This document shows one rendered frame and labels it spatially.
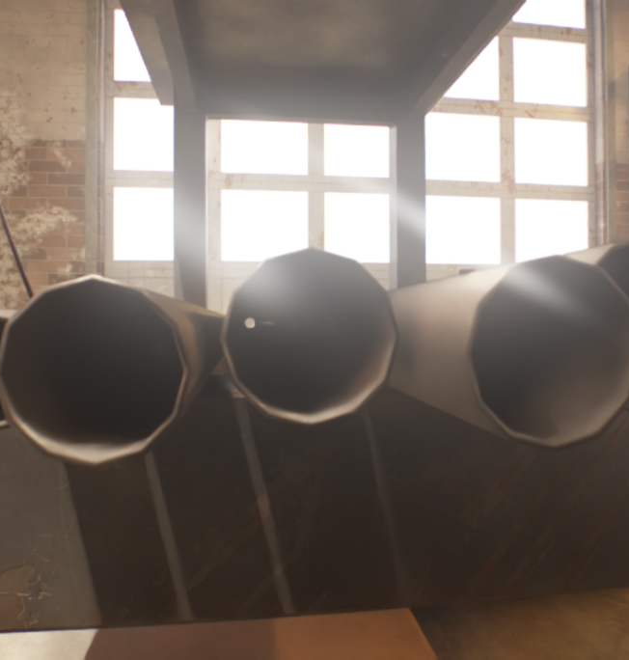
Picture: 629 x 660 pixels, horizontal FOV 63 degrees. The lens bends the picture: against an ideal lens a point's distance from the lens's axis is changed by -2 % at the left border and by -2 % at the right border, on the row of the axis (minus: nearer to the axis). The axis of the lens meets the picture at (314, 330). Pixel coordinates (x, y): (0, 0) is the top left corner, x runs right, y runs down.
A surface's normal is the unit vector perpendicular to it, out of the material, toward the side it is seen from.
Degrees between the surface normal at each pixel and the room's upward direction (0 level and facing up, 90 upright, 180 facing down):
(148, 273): 90
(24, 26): 90
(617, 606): 0
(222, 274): 90
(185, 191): 90
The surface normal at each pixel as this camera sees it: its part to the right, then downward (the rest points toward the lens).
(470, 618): 0.00, -1.00
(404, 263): 0.13, 0.01
